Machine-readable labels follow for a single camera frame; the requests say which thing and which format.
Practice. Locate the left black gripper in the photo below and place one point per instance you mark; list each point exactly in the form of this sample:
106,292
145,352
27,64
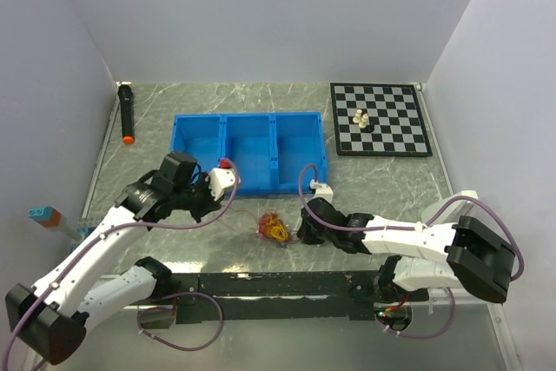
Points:
209,204

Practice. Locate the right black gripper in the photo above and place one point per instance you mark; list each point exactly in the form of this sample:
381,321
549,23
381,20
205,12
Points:
307,236

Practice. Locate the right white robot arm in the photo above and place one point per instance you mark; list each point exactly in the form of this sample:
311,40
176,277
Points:
464,254

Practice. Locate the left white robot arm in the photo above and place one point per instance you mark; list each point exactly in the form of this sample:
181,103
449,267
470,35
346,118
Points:
53,316

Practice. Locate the blue three-compartment bin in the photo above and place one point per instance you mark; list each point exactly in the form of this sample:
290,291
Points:
269,149

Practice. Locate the blue white brick stack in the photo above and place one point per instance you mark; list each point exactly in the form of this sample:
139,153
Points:
85,226

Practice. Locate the black marker orange cap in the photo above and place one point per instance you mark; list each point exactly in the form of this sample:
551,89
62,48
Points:
126,99

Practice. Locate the cream chess piece right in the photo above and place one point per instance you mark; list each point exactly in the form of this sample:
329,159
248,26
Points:
363,123

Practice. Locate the cream chess piece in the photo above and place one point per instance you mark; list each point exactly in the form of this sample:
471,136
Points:
363,123
357,116

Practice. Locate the cream chess piece left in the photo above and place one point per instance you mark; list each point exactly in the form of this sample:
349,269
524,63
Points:
357,116

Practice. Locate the blue and brown toy block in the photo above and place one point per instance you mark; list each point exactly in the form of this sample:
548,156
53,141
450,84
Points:
53,220

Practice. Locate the black and white chessboard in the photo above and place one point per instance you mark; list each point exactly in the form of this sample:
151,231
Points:
393,109

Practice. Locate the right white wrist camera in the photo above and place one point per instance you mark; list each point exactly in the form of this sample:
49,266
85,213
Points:
321,190

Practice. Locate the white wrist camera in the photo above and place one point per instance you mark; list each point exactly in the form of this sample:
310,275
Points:
223,179
321,190

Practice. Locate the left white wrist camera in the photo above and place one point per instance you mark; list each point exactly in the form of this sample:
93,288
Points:
223,179

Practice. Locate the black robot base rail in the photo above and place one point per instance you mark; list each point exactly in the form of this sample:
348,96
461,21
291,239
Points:
284,295

